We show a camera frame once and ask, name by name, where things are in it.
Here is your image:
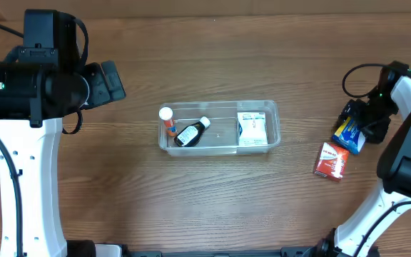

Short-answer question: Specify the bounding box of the blue cough drops box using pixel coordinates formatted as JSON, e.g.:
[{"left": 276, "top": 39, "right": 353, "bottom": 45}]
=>
[{"left": 332, "top": 117, "right": 366, "bottom": 154}]

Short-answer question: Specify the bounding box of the red medicine box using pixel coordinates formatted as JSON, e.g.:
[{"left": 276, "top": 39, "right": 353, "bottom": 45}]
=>
[{"left": 313, "top": 143, "right": 350, "bottom": 182}]

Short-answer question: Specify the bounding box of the orange tube white cap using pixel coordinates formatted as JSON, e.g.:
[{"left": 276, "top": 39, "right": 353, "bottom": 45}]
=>
[{"left": 158, "top": 107, "right": 178, "bottom": 137}]

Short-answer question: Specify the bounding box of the dark syrup bottle white cap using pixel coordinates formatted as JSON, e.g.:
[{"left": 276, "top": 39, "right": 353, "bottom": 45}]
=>
[{"left": 174, "top": 116, "right": 210, "bottom": 147}]

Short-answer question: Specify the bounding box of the white medicine box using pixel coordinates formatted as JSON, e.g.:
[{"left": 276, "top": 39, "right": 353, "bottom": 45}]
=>
[{"left": 238, "top": 112, "right": 268, "bottom": 146}]

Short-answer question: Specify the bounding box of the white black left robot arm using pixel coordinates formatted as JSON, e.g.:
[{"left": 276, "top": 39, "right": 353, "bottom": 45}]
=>
[{"left": 0, "top": 9, "right": 126, "bottom": 257}]

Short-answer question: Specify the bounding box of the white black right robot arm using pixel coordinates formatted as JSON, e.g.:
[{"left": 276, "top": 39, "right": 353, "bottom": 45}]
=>
[{"left": 305, "top": 61, "right": 411, "bottom": 256}]

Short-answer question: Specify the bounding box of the clear plastic container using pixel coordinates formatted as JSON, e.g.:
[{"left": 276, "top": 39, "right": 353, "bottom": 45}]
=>
[{"left": 158, "top": 100, "right": 281, "bottom": 157}]

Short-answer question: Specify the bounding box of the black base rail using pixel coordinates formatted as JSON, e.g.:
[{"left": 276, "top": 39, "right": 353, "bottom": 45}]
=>
[{"left": 66, "top": 238, "right": 381, "bottom": 257}]

